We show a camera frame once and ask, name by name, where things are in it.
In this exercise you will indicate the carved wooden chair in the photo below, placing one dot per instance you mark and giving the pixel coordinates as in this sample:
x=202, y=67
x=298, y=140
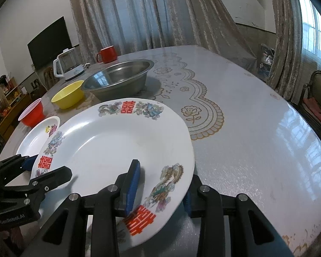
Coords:
x=48, y=79

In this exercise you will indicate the red mug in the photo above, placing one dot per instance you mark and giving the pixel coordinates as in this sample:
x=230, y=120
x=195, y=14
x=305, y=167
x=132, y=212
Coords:
x=109, y=55

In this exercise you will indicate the white electric glass kettle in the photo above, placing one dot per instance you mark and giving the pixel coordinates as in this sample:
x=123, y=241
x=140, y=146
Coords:
x=69, y=67

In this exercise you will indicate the red plastic bowl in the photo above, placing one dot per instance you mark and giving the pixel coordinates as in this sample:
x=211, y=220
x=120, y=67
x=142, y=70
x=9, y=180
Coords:
x=33, y=115

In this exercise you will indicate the gold floral plastic tablecloth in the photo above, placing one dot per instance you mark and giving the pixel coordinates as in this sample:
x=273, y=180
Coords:
x=243, y=128

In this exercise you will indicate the large white plate red print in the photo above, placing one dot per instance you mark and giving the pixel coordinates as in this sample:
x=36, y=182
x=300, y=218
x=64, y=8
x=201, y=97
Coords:
x=109, y=150

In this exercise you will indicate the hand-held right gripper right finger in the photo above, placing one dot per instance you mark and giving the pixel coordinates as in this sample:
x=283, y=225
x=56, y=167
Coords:
x=203, y=200

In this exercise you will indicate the beige patterned curtain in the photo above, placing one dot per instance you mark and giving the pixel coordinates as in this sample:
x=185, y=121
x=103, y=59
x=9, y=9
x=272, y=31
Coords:
x=289, y=32
x=149, y=13

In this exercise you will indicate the small white floral plate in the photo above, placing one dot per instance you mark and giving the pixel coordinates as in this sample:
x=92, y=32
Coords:
x=34, y=139

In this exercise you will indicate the window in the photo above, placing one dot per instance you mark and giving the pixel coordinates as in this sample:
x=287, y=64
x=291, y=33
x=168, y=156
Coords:
x=317, y=24

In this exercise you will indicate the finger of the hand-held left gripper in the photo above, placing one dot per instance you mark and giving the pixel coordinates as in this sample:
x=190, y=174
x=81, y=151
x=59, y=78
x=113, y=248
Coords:
x=56, y=176
x=29, y=162

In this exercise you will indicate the wooden shelf cabinet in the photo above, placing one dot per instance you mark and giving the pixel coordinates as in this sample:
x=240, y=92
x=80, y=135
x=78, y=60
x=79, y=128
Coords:
x=10, y=104

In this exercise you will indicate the yellow plastic bowl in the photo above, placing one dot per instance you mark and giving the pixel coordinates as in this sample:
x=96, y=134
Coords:
x=67, y=96

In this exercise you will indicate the dark wooden cushioned chair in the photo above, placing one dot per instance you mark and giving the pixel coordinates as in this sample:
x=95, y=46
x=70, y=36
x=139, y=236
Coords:
x=317, y=101

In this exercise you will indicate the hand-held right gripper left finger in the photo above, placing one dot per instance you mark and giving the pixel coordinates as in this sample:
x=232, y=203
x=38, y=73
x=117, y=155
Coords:
x=132, y=190

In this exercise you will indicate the stainless steel basin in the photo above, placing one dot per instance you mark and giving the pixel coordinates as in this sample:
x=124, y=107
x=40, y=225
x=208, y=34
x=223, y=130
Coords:
x=117, y=85

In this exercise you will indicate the black television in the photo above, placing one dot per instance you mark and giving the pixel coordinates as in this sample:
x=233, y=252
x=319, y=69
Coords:
x=48, y=42

